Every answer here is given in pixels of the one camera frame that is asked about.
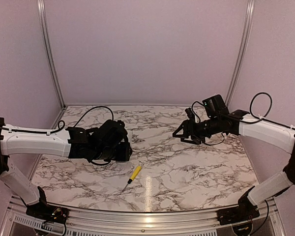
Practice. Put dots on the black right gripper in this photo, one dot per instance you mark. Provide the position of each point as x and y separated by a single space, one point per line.
187 124

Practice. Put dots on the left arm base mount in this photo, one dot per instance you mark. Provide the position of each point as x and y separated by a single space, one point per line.
48 213

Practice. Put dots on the aluminium frame post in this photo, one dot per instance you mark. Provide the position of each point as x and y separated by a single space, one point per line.
248 20
49 54

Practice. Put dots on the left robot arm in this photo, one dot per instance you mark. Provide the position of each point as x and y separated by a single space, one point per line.
109 142

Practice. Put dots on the right aluminium frame post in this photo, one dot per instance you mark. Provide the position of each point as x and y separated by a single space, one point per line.
248 20

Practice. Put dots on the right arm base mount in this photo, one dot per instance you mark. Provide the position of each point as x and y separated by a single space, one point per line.
236 214

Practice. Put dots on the front aluminium rail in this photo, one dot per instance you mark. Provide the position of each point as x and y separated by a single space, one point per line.
90 222

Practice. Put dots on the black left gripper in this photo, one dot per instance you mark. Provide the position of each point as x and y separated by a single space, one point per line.
125 154

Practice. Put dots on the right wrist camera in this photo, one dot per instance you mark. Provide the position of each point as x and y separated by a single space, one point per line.
191 115

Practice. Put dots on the left aluminium frame post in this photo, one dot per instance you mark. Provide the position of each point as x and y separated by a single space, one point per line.
49 54

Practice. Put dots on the yellow handled screwdriver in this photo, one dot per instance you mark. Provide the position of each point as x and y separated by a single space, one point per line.
133 176

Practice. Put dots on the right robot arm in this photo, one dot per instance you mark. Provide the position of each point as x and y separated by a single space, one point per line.
246 124

